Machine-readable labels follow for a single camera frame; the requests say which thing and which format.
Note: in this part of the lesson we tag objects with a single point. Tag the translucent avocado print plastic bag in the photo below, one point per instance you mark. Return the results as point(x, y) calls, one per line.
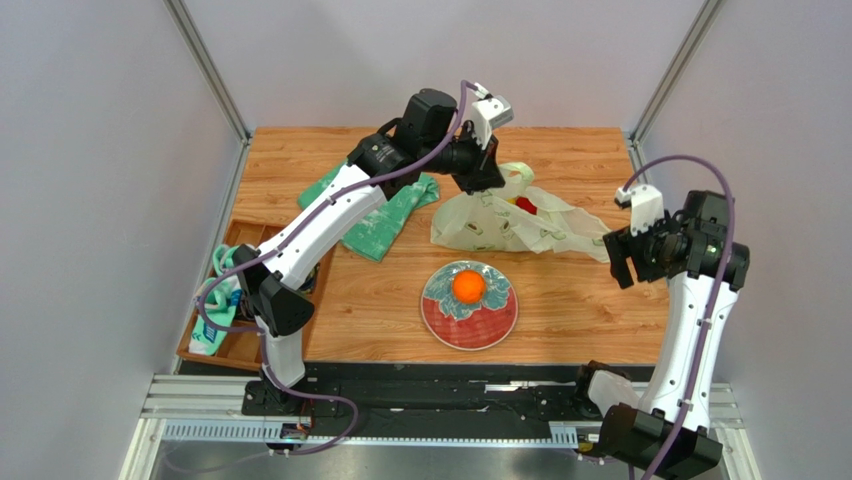
point(490, 220)

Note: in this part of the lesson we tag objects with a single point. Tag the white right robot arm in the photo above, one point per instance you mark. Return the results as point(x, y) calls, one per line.
point(665, 430)

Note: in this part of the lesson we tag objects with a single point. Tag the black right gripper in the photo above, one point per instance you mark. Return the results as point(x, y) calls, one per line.
point(629, 254)

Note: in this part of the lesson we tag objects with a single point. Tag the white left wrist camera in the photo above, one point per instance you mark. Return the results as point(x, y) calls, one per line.
point(487, 113)

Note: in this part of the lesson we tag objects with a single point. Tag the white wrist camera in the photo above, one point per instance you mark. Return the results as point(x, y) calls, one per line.
point(487, 113)
point(645, 203)

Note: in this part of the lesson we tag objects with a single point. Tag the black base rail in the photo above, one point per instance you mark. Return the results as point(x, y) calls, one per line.
point(440, 400)

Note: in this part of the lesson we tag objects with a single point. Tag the aluminium frame rail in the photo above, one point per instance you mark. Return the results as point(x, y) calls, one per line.
point(218, 409)

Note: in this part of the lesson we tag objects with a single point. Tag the floral red blue plate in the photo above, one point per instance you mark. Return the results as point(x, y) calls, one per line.
point(472, 327)

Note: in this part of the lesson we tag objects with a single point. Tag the teal white sock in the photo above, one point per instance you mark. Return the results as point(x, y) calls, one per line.
point(221, 305)

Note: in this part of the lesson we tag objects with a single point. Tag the red fake apple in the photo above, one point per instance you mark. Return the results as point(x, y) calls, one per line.
point(526, 205)

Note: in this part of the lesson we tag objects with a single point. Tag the green tie-dye cloth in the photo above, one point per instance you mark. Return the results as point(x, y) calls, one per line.
point(373, 236)

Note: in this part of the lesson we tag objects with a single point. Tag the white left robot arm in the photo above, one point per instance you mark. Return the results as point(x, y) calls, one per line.
point(435, 134)

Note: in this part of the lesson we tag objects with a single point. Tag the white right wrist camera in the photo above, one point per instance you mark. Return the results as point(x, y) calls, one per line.
point(645, 203)

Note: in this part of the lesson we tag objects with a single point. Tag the orange fake orange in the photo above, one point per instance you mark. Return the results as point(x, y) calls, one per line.
point(468, 287)

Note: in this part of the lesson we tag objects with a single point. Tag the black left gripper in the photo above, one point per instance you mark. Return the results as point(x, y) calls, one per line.
point(483, 173)

